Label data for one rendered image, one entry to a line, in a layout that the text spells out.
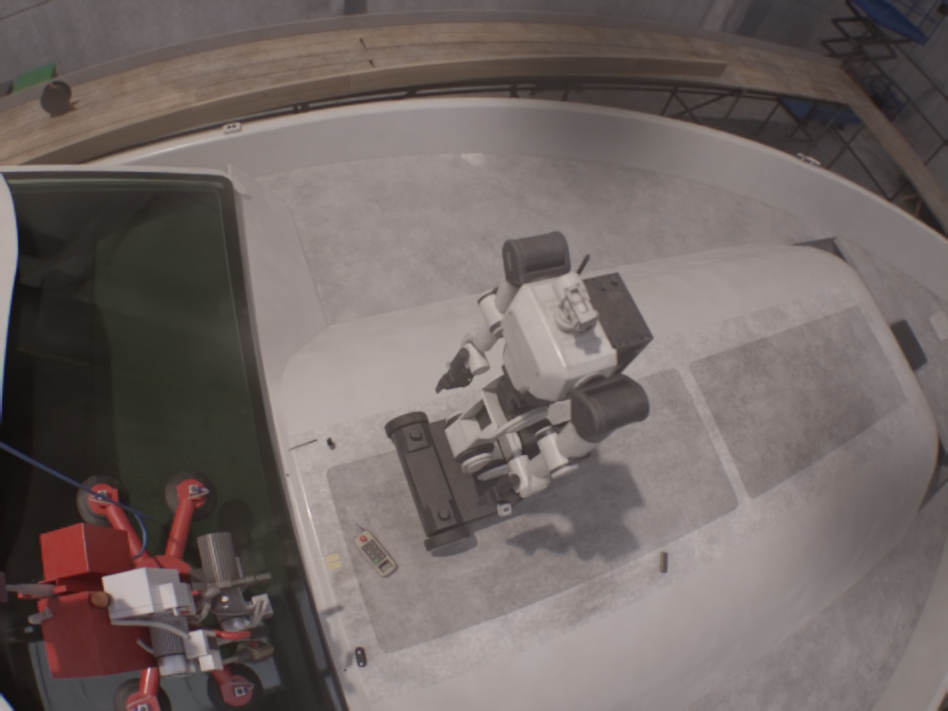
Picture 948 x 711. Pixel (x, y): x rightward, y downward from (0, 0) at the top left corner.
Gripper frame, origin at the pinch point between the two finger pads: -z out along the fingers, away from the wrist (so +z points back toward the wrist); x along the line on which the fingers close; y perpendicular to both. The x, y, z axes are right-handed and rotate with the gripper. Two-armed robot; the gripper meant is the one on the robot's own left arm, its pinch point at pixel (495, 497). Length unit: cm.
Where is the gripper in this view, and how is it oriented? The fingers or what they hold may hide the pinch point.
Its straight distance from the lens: 187.1
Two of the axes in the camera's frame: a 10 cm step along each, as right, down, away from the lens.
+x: -8.7, 1.5, -4.7
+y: 3.5, 8.6, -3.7
